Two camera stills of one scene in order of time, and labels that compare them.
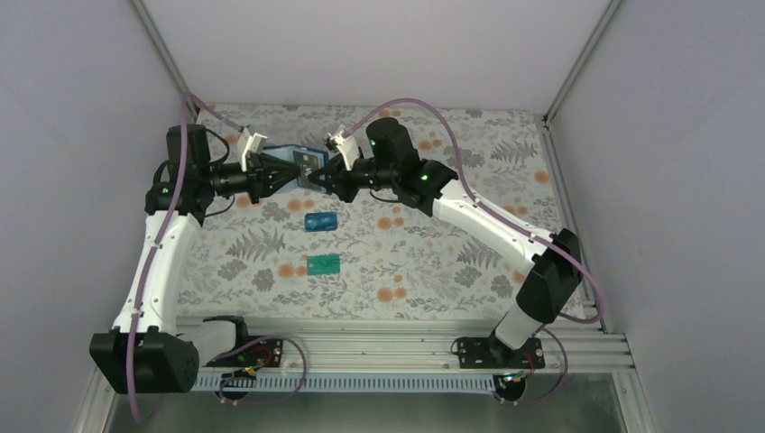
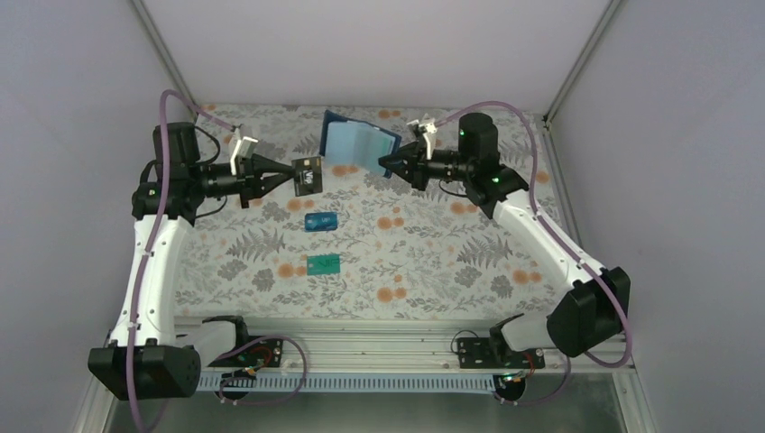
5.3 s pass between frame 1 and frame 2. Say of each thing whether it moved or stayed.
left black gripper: stayed
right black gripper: moved
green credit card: stayed
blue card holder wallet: moved
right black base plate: stayed
